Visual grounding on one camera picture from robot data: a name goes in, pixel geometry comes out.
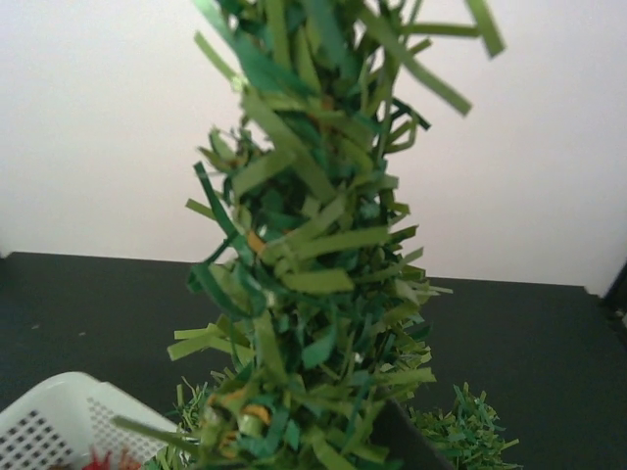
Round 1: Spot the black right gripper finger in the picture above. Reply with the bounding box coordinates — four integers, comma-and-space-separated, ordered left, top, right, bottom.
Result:
371, 399, 454, 470

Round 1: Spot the small green christmas tree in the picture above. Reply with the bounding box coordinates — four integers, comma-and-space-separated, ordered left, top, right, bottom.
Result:
115, 1, 505, 469

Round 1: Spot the white perforated plastic basket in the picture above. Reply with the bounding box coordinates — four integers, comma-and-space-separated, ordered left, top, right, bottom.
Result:
1, 372, 176, 469

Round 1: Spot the red star ornament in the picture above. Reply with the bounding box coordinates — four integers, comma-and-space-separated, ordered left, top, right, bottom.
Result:
81, 448, 143, 470

